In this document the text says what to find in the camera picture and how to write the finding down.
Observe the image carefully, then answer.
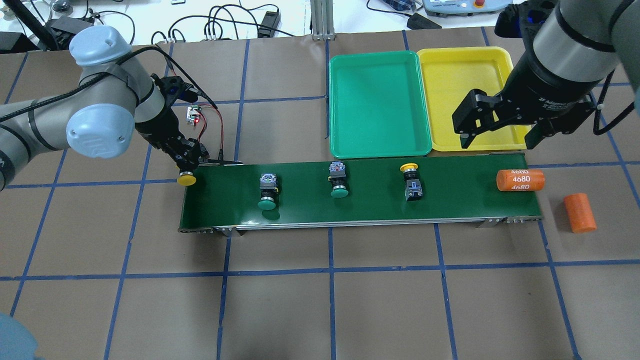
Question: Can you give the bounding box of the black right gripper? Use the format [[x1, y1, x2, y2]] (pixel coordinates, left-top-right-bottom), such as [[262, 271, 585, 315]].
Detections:
[[452, 88, 595, 150]]

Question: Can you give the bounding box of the small green circuit board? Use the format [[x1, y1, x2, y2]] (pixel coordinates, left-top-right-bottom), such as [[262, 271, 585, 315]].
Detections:
[[186, 105, 201, 126]]

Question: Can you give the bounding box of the red and black wire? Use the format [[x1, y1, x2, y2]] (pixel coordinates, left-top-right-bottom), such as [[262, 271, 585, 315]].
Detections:
[[155, 42, 226, 161]]

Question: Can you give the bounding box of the aluminium frame post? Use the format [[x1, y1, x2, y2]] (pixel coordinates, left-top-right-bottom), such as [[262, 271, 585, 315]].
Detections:
[[310, 0, 336, 41]]

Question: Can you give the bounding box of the yellow plastic tray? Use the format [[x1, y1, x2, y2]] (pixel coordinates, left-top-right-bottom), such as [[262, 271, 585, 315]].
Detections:
[[417, 47, 514, 152]]

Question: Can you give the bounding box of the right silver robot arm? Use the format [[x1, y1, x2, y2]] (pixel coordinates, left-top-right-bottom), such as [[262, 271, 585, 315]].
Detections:
[[452, 0, 640, 150]]

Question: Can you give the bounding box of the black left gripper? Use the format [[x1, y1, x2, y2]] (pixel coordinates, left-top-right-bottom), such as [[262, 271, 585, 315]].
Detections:
[[135, 108, 210, 173]]

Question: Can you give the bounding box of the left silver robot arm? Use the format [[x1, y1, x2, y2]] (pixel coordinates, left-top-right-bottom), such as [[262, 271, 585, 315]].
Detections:
[[1, 45, 170, 360]]

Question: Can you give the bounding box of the green push button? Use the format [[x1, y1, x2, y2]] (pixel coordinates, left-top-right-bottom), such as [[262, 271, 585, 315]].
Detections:
[[327, 161, 349, 199], [257, 173, 279, 211]]

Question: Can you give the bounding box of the teach pendant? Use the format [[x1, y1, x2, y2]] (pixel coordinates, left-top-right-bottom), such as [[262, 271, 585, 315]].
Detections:
[[422, 0, 509, 18]]

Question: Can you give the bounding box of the plain orange cylinder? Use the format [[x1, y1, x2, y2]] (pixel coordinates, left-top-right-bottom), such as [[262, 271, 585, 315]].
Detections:
[[563, 193, 598, 234]]

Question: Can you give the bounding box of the black power adapter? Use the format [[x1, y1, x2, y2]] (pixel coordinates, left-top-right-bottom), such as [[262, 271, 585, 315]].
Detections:
[[257, 11, 281, 39]]

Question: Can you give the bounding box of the yellow push button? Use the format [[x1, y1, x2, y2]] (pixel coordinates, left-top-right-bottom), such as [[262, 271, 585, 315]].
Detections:
[[176, 169, 197, 187], [400, 162, 424, 202]]

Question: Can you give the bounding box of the green plastic tray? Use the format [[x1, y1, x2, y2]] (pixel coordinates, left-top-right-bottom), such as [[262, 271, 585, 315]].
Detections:
[[328, 50, 433, 159]]

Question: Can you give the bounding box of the green conveyor belt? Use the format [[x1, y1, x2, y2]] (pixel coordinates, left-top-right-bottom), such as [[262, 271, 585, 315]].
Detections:
[[178, 153, 543, 233]]

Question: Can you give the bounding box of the orange cylinder marked 4680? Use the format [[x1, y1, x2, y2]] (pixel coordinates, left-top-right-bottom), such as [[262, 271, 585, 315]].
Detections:
[[496, 169, 546, 192]]

